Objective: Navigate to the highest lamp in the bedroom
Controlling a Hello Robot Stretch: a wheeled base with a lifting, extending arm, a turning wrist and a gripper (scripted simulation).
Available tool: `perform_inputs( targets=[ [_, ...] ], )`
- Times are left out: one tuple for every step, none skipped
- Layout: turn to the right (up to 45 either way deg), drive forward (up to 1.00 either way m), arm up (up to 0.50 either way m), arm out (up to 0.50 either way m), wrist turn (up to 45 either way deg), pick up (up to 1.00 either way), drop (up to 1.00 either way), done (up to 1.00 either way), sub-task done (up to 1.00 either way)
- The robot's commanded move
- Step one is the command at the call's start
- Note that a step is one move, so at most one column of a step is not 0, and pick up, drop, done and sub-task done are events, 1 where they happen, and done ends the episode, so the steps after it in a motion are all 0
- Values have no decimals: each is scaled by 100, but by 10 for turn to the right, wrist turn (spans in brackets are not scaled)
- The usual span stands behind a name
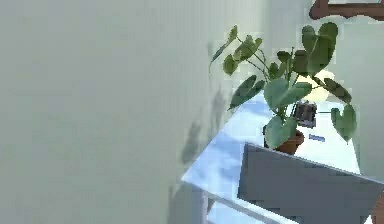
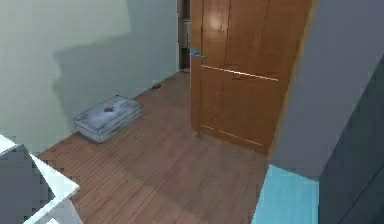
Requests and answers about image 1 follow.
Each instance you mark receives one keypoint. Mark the grey open laptop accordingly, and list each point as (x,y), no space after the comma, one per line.
(300,186)

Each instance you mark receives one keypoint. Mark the small blue flat object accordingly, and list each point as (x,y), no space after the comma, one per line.
(316,137)

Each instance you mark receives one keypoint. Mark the pale yellow table lamp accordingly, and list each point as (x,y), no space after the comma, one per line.
(318,91)

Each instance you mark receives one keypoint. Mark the brown framed wall picture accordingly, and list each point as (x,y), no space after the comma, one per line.
(346,10)

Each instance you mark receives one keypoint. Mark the green house plant brown pot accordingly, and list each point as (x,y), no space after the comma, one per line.
(284,93)

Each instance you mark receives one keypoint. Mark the white desk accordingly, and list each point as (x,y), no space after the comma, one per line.
(226,156)

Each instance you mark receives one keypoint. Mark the dark square box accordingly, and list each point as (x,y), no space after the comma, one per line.
(306,115)

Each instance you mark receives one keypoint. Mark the brown wooden chair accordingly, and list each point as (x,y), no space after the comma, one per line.
(379,210)

